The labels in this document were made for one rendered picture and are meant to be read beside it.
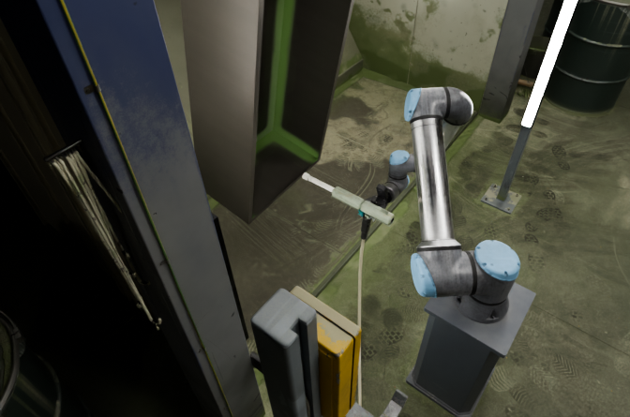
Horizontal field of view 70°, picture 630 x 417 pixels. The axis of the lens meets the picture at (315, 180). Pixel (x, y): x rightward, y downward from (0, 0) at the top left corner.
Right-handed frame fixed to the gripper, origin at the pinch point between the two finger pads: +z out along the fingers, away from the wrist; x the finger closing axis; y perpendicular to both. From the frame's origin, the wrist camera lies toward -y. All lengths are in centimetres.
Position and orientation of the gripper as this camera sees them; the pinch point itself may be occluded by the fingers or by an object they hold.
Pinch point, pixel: (366, 214)
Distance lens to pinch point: 205.0
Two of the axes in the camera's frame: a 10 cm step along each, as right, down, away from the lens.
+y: -0.7, 7.8, 6.2
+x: -8.1, -4.1, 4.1
